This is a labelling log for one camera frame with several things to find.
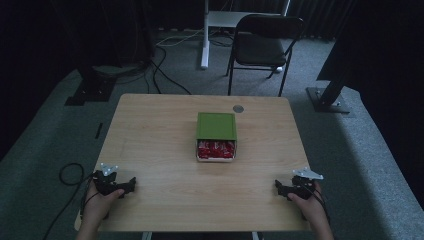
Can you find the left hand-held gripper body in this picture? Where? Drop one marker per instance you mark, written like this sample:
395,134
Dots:
106,185

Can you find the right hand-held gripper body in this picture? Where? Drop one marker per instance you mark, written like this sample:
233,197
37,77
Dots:
301,190

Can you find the pile of red snack packets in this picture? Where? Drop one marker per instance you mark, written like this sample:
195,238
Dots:
216,150

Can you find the green drawer box case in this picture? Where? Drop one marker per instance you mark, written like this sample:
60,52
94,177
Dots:
216,126

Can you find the person's right hand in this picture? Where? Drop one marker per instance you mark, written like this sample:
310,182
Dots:
308,210

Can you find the person's left hand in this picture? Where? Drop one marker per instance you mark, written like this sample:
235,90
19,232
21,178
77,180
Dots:
98,208

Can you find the white table leg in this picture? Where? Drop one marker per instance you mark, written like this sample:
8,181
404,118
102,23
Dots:
146,236
256,236

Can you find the grey round table grommet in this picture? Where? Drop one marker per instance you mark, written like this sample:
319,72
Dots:
238,108

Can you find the black metal stand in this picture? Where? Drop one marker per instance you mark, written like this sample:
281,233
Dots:
90,90
328,100

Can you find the black folding chair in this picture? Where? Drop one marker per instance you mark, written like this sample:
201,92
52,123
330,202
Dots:
258,46

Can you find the dark curtain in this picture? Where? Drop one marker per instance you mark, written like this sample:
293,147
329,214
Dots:
320,18

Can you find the white desk frame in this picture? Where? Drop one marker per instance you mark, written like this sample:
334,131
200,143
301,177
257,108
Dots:
205,50

